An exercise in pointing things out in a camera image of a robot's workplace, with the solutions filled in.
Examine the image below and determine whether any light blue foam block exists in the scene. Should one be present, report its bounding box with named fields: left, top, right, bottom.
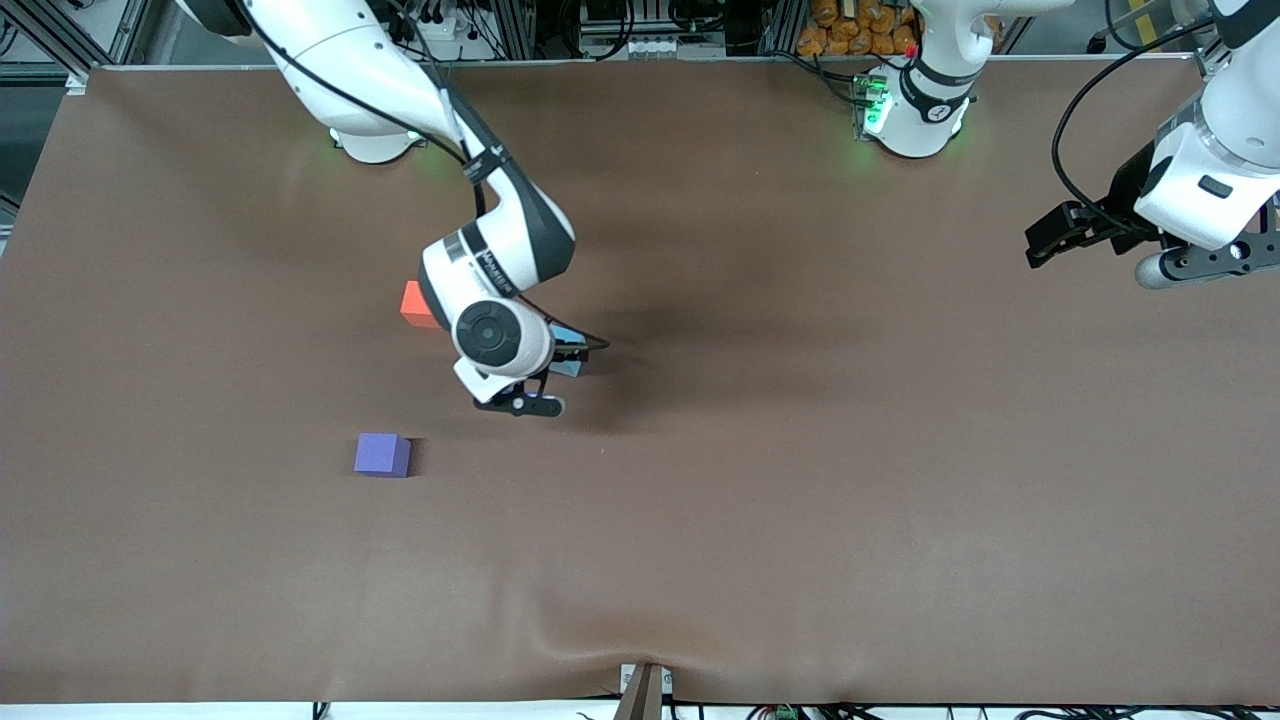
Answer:
left=548, top=324, right=591, bottom=379

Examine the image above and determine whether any orange foam block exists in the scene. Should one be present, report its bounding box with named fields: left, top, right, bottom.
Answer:
left=400, top=280, right=442, bottom=330

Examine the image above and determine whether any purple foam block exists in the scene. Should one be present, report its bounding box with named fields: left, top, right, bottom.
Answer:
left=353, top=432, right=412, bottom=479

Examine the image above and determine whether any brown table cover sheet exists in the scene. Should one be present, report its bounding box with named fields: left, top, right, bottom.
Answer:
left=0, top=55, right=1280, bottom=707

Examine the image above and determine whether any pile of orange objects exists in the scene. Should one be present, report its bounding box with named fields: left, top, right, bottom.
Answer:
left=795, top=0, right=923, bottom=58

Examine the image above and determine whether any white power strip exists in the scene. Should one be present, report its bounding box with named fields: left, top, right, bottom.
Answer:
left=580, top=35, right=683, bottom=59

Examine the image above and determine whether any aluminium frame strut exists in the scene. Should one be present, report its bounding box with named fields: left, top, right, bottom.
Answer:
left=0, top=0, right=153, bottom=96
left=1193, top=35, right=1233, bottom=83

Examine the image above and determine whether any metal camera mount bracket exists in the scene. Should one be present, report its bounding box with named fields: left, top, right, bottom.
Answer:
left=618, top=662, right=674, bottom=720

